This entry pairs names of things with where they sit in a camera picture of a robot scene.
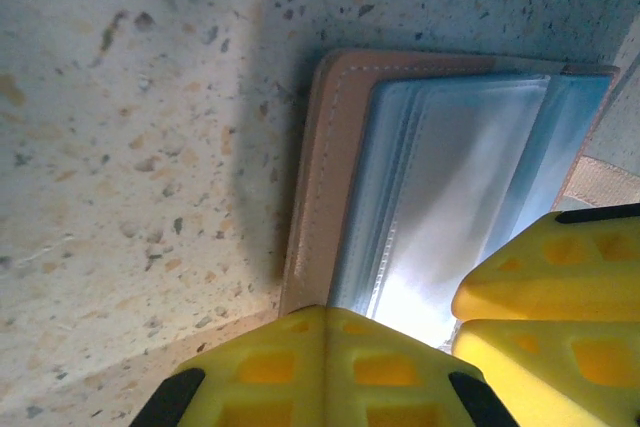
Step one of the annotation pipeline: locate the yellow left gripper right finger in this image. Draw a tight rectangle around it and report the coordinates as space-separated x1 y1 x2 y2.
324 306 521 427

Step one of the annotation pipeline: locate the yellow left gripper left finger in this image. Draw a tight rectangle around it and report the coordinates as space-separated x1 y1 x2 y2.
128 305 327 427

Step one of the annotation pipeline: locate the silver VIP card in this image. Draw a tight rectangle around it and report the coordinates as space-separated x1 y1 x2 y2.
384 81 549 323

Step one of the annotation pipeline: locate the tan leather card holder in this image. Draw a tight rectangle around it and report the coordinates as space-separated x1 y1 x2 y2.
278 48 640 333

